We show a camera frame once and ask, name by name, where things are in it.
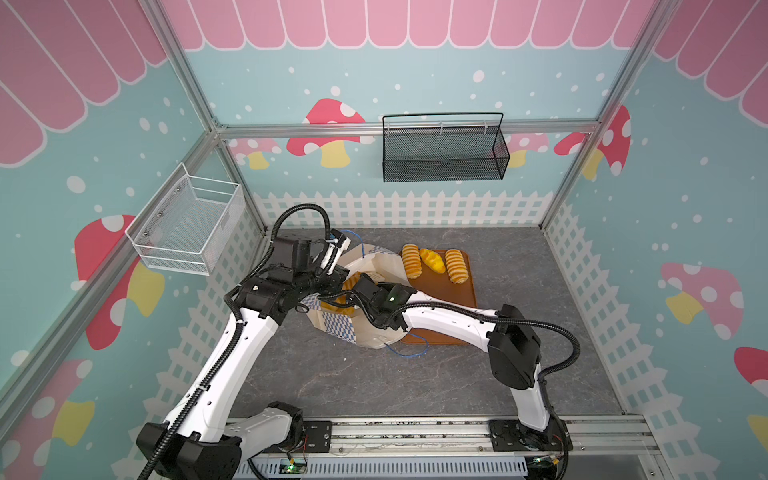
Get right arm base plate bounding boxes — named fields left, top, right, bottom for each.
left=488, top=417, right=573, bottom=452

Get yellow fake bread roll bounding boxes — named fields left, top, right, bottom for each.
left=444, top=249, right=470, bottom=284

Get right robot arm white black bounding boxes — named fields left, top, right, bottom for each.
left=343, top=274, right=581, bottom=453

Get black mesh wall basket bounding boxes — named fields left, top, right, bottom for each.
left=381, top=112, right=511, bottom=183

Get checkered paper bag blue handles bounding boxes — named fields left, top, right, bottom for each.
left=299, top=229, right=430, bottom=359

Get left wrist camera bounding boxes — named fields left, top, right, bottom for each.
left=267, top=234, right=350, bottom=274

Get white mesh wall basket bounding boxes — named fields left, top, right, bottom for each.
left=125, top=164, right=245, bottom=276

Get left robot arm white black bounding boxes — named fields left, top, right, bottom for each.
left=136, top=203, right=349, bottom=479

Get ridged yellow fake bread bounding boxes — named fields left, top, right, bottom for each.
left=401, top=244, right=423, bottom=280

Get yellow fake croissant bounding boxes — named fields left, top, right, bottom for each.
left=419, top=248, right=447, bottom=274

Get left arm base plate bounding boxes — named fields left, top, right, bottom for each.
left=262, top=420, right=333, bottom=455

